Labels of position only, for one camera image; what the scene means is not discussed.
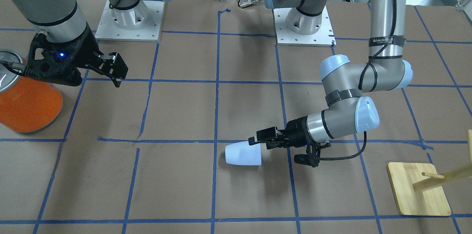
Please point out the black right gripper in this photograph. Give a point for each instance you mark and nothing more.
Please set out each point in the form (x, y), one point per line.
(86, 50)

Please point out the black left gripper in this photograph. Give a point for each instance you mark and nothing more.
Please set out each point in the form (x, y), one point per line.
(296, 129)

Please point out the light blue cup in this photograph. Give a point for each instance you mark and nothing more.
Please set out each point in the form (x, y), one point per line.
(243, 154)

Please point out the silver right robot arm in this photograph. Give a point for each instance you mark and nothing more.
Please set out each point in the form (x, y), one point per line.
(60, 20)

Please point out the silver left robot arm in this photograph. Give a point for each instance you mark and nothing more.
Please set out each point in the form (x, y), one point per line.
(344, 82)

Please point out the orange can with grey lid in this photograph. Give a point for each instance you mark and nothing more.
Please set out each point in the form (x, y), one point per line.
(27, 105)

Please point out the wooden mug tree stand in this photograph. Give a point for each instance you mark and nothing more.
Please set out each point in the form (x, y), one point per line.
(418, 188)

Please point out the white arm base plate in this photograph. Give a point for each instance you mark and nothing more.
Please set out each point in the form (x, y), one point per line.
(295, 29)
(142, 23)

